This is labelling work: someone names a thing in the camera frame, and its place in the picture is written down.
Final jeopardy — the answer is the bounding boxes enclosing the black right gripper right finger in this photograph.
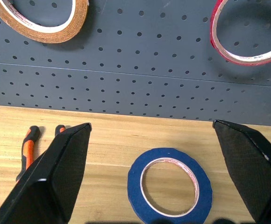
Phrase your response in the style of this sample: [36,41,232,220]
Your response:
[212,119,271,224]

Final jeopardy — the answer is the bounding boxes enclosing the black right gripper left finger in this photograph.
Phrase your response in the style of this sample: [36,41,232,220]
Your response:
[0,122,92,224]

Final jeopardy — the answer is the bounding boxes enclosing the orange and black pliers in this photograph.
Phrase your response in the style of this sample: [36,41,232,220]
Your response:
[15,125,67,184]

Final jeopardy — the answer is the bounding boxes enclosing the blue tape roll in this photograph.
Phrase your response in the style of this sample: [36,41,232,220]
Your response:
[127,147,213,224]

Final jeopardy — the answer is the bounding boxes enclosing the grey pegboard panel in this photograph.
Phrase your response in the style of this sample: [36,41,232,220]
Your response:
[0,0,271,133]

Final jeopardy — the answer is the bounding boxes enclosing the red tape roll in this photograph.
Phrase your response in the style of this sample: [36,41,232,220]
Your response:
[209,0,271,67]

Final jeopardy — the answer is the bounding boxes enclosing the yellow tape roll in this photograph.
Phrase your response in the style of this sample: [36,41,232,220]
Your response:
[0,0,89,44]

